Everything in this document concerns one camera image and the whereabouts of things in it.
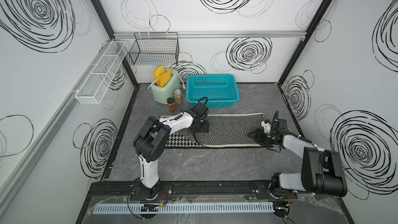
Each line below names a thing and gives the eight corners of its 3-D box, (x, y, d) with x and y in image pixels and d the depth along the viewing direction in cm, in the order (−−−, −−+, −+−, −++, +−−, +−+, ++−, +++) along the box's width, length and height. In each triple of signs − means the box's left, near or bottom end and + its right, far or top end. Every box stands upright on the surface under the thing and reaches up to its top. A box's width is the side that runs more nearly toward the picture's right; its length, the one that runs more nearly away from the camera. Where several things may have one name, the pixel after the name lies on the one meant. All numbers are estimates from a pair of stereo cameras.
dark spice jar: (168, 111, 105) (166, 104, 99) (169, 104, 109) (167, 97, 103) (175, 111, 105) (173, 104, 99) (176, 104, 109) (174, 97, 103)
